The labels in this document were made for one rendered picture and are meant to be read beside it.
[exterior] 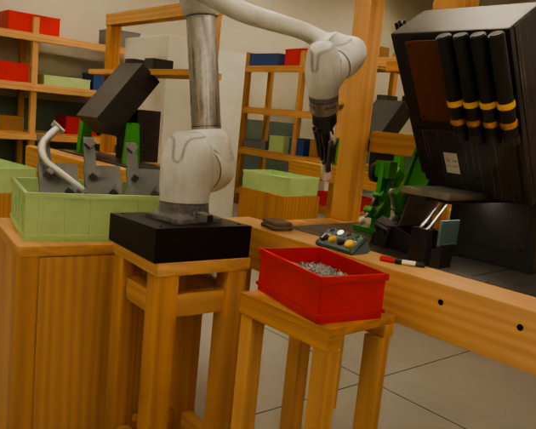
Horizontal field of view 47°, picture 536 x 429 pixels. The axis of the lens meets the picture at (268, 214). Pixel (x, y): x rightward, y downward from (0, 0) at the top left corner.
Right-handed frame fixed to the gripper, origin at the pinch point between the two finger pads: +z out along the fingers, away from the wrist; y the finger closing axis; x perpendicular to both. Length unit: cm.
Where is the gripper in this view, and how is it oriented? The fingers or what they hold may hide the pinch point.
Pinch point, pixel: (326, 170)
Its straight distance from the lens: 200.7
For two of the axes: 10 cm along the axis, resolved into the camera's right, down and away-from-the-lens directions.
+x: 9.1, -2.9, 3.0
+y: 4.1, 4.7, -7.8
